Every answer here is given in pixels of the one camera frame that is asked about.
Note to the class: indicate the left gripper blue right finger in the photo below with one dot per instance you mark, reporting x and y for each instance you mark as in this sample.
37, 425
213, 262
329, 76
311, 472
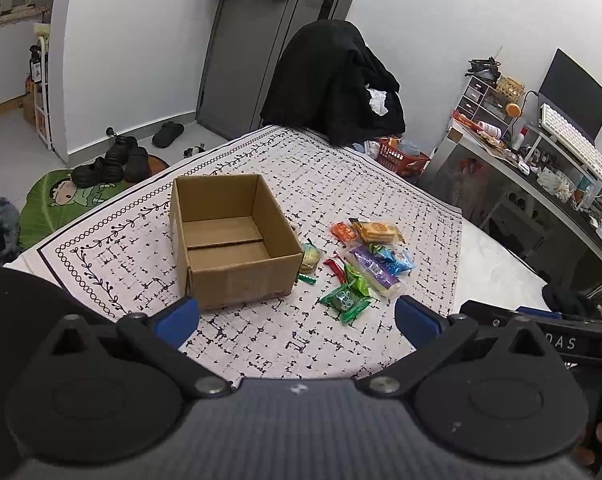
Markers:
417, 323

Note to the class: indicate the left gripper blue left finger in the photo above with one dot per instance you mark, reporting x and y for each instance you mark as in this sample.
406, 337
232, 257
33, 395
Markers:
176, 323

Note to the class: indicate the purple wafer pack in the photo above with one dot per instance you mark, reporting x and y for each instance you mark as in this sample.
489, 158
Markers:
380, 279

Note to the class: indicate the blue snack packet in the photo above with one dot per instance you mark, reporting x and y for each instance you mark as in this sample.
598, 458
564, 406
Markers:
395, 260

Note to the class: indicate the green round-cookie snack packet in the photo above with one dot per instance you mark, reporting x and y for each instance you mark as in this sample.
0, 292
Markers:
347, 302

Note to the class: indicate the green snack packet with tomato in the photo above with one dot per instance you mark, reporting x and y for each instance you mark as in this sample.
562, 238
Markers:
356, 280

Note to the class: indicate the brown cardboard box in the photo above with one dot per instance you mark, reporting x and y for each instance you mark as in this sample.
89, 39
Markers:
232, 244

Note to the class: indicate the red white candy bar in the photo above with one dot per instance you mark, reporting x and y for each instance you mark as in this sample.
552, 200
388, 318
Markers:
336, 265

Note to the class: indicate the orange biscuit sandwich pack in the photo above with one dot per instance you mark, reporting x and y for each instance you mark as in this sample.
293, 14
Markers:
377, 231

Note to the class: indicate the orange small snack packet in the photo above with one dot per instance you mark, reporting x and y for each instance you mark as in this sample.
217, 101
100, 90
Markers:
343, 232

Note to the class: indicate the green twisted stick snack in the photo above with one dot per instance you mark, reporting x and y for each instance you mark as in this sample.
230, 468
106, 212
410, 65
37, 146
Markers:
307, 279

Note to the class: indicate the clear packet round crackers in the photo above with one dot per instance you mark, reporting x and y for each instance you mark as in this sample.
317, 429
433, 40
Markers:
310, 258

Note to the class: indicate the white black patterned blanket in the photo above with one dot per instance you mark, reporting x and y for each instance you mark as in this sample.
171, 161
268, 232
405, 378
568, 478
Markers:
118, 259

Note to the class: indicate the green leaf cartoon rug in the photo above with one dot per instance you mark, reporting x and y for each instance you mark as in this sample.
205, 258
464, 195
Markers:
54, 200

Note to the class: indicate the black shoes pile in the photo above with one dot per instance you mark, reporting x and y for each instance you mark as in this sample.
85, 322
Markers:
124, 161

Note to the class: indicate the cluttered white desk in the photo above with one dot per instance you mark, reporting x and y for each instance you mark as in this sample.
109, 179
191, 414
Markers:
458, 135

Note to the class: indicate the red plastic basket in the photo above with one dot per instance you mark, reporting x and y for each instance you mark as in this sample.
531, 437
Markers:
392, 158

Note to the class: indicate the black slipper by door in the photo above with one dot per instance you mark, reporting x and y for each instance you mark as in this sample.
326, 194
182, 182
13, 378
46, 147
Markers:
167, 134

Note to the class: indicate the grey fluffy rug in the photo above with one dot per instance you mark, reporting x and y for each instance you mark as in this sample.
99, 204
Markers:
9, 232

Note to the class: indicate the white keyboard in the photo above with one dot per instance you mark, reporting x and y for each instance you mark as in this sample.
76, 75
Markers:
569, 136

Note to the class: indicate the small drawer organizer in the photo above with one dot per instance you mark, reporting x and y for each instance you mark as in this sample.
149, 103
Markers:
481, 103

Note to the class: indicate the black monitor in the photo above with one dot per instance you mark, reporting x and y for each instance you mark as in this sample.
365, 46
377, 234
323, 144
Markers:
573, 93

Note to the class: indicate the black clothes pile on chair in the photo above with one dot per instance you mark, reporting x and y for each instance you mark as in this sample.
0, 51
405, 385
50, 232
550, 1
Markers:
328, 80

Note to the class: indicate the white storage shelf rack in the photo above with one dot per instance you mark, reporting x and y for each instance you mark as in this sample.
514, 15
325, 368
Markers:
39, 82

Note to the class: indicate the grey door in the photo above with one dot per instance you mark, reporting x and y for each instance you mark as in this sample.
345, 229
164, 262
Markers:
248, 38

